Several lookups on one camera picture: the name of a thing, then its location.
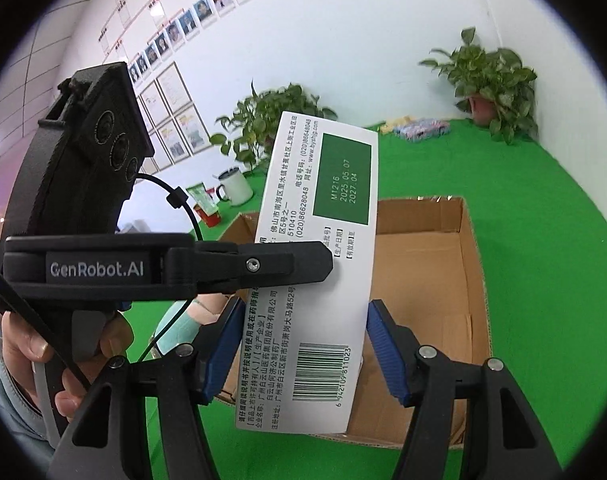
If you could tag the red cup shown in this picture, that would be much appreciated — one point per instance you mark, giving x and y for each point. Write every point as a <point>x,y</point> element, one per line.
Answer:
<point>210,220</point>

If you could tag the yellow packet at back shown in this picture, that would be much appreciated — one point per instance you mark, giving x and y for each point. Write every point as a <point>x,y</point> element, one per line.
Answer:
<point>391,124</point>

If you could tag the framed certificates on wall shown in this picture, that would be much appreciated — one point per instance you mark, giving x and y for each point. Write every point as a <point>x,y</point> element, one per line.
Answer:
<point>172,122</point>

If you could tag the green table cloth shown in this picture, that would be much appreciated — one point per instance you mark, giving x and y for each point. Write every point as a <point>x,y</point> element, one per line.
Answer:
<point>543,249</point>

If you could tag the white green medicine box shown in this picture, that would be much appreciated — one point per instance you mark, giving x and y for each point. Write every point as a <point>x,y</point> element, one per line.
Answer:
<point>304,331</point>

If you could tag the large open cardboard tray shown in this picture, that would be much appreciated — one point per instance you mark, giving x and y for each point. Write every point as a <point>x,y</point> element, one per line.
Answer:
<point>428,273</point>

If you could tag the potted green plant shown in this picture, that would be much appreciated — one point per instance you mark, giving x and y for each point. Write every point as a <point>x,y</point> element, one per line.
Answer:
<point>249,133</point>
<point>494,87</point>

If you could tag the staff photos on wall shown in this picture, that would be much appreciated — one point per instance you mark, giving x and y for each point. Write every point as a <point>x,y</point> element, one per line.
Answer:
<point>173,31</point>

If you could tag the plush pig toy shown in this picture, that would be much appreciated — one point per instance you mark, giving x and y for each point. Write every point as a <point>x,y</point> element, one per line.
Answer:
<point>204,309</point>

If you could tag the right potted green plant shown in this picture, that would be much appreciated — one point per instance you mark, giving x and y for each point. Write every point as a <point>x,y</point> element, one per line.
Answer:
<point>494,87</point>

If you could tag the patterned packet at back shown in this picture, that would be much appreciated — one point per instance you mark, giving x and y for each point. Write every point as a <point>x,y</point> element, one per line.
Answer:
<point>422,129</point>

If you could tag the grey jacket sleeve forearm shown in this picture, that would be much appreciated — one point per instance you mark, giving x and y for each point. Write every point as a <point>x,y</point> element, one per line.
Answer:
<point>23,420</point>

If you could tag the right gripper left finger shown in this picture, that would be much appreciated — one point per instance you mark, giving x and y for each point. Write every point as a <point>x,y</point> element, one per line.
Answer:
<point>107,439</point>

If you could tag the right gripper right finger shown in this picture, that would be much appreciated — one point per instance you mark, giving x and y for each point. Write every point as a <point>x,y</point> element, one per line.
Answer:
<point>504,438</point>

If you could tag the white enamel mug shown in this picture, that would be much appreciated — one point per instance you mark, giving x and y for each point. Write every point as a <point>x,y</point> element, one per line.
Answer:
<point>233,187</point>

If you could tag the left potted green plant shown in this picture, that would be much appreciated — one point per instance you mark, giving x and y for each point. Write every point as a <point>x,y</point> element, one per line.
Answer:
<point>249,133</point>

